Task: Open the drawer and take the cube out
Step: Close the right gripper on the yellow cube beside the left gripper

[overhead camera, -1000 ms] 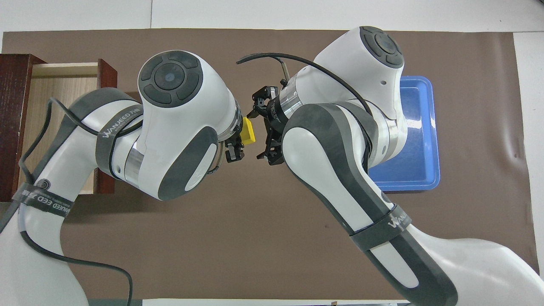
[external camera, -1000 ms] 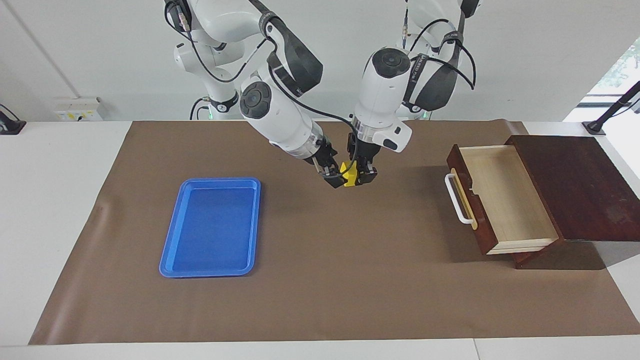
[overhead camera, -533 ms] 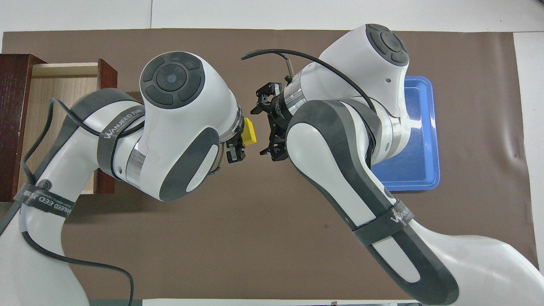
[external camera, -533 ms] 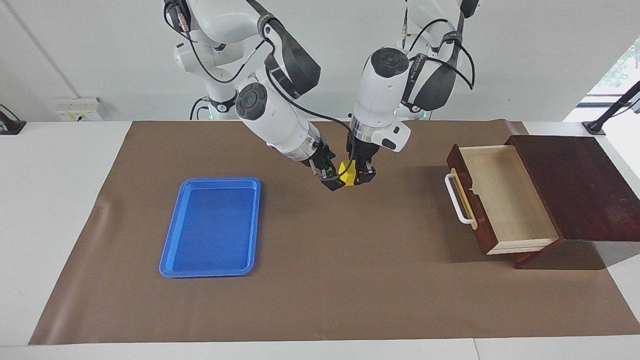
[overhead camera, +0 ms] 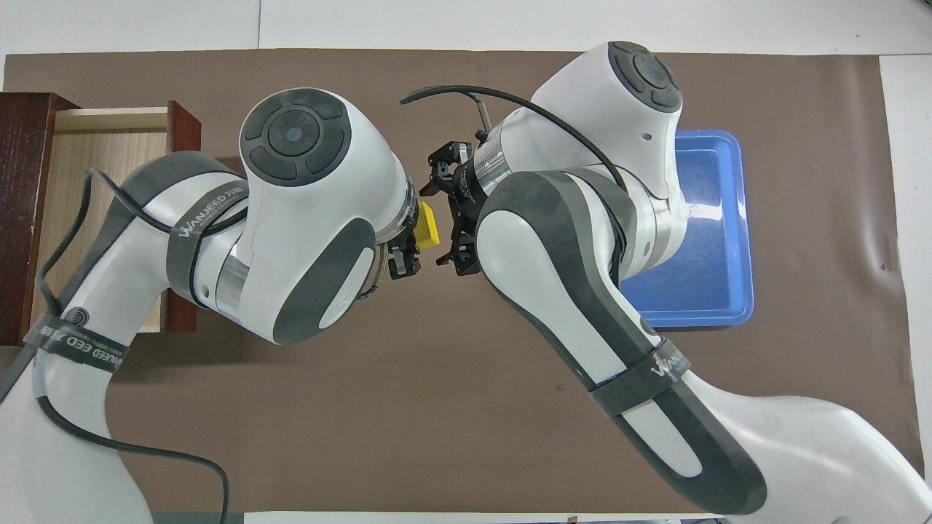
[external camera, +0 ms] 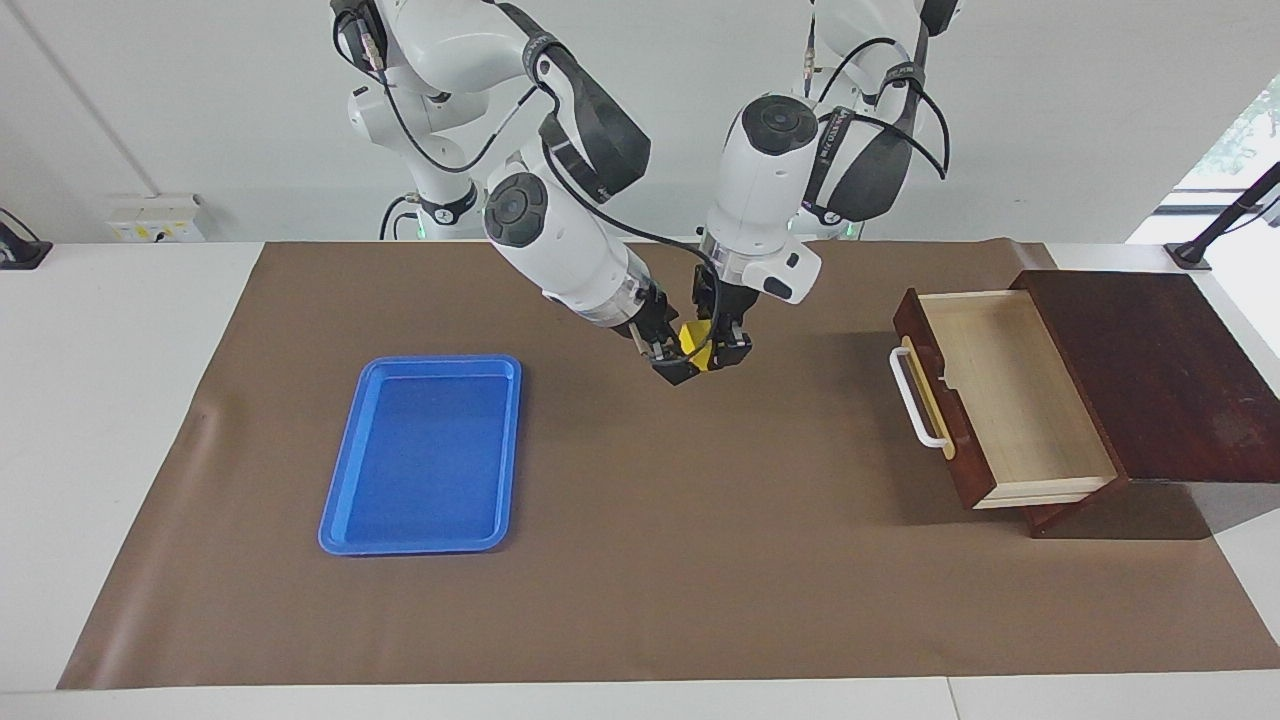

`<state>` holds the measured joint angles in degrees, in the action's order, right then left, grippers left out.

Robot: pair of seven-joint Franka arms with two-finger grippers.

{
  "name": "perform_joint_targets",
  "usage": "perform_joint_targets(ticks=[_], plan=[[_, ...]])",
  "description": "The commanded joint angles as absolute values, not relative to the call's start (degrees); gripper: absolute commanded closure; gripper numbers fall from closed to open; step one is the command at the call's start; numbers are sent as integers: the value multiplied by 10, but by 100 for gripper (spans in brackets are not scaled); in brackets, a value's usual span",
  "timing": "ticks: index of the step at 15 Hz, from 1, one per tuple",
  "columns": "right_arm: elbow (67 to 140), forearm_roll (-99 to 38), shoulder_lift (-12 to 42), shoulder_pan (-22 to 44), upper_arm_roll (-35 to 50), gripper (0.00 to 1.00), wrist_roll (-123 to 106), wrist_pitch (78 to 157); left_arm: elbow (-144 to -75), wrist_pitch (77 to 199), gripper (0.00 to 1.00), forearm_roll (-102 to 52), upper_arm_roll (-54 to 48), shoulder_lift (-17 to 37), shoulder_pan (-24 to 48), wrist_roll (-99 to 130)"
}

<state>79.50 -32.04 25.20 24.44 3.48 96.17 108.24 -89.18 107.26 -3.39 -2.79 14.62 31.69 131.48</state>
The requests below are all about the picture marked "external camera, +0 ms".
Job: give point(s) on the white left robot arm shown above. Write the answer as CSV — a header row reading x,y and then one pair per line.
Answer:
x,y
760,190

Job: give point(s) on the yellow cube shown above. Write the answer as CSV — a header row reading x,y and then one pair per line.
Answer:
x,y
693,340

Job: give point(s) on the dark wooden drawer cabinet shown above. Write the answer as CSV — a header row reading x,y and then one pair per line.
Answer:
x,y
1160,370

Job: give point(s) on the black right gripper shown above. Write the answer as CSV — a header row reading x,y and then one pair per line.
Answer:
x,y
648,318

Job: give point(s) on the blue plastic tray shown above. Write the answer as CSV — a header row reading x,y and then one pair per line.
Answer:
x,y
425,460

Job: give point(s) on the brown table mat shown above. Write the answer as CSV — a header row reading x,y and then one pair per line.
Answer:
x,y
700,560

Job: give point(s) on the black camera stand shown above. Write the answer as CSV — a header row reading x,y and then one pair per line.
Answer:
x,y
1188,255

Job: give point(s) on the black clamp mount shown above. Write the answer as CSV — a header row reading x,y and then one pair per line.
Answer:
x,y
20,255

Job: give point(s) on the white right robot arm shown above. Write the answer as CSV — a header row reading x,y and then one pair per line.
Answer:
x,y
560,250

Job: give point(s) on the white wall power outlet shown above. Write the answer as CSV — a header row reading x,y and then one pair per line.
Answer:
x,y
155,220

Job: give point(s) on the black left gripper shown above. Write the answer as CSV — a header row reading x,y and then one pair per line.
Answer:
x,y
725,300

